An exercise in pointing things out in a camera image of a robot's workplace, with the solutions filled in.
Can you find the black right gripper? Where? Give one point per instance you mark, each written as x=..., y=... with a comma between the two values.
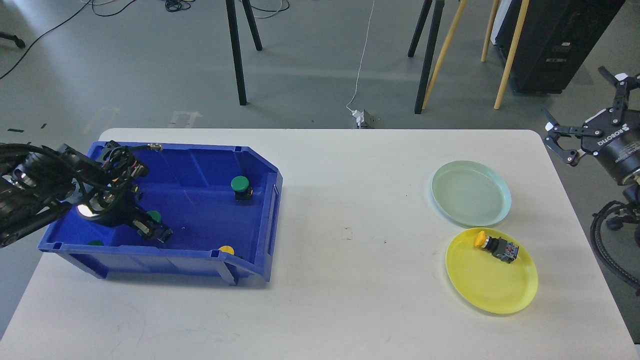
x=615, y=146

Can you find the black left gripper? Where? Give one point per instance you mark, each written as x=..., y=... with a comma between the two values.
x=123, y=211

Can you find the yellow button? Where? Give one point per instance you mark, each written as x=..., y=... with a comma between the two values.
x=500, y=248

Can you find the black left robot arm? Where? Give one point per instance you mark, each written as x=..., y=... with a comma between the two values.
x=40, y=185

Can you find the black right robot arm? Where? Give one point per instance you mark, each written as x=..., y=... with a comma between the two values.
x=613, y=216

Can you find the yellow button front edge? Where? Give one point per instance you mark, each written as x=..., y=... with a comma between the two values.
x=229, y=250

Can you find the light green plate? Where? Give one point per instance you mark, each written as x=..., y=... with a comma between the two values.
x=471, y=194

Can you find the yellow plate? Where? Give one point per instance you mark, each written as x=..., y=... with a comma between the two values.
x=487, y=282

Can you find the blue plastic bin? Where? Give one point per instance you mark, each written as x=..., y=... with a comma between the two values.
x=190, y=186

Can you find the black cabinet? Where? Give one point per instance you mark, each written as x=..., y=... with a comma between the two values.
x=556, y=38

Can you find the wooden pole right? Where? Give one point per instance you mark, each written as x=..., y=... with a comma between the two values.
x=514, y=43

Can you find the wooden pole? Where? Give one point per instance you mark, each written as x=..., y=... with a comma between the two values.
x=514, y=43
x=445, y=48

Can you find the wooden pole left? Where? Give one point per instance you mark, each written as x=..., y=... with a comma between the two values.
x=445, y=48

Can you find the black tripod leg right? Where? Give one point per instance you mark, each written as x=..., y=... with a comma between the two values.
x=436, y=7

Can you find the black tripod leg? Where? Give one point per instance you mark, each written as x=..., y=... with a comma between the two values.
x=236, y=50
x=436, y=7

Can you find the white power adapter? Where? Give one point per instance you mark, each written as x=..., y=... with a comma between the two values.
x=363, y=119

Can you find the black tripod leg left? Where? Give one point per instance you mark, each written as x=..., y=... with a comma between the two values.
x=236, y=50

